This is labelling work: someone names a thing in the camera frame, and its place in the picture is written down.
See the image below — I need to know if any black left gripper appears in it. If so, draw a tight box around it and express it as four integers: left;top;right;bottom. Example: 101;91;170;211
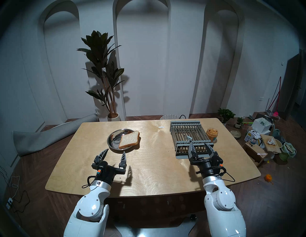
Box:
92;148;127;186

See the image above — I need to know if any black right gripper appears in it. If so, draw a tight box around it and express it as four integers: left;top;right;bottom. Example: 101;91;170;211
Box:
188;141;225;178

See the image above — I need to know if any round metal plate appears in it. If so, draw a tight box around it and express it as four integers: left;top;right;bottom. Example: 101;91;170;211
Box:
107;129;135;150

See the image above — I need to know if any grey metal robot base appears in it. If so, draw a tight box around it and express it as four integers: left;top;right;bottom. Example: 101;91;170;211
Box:
114;215;197;237

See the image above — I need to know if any open peanut butter jar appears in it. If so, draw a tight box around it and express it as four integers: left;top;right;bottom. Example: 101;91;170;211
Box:
206;128;219;143

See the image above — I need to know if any slice of white bread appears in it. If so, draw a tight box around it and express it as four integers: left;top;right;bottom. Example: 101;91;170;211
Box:
118;130;140;149

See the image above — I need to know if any grey rack with metal bars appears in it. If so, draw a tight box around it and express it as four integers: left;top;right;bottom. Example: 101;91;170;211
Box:
170;120;215;159

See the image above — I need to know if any small bushy potted plant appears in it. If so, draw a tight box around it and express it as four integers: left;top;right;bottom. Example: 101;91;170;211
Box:
218;108;236;126

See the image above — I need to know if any white printed carton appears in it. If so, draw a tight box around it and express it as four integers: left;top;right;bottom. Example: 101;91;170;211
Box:
244;130;260;145

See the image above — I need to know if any brown cardboard box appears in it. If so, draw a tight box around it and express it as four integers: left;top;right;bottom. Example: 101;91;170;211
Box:
243;141;268;166

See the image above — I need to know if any white square box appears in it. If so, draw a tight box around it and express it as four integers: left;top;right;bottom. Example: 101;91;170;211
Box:
251;118;273;135

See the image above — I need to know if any wooden cutting board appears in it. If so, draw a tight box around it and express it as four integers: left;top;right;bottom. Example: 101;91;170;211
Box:
261;134;282;154

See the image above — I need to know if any rolled grey mat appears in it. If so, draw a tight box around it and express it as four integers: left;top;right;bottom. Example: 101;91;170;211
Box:
12;113;99;157

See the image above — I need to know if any dark door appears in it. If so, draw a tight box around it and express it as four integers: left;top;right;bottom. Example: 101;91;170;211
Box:
279;49;306;120

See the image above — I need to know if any tall potted plant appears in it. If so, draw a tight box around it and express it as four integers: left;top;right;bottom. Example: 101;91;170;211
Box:
76;30;125;122

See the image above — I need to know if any red handled broom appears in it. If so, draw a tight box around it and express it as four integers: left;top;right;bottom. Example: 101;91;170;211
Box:
267;76;282;117

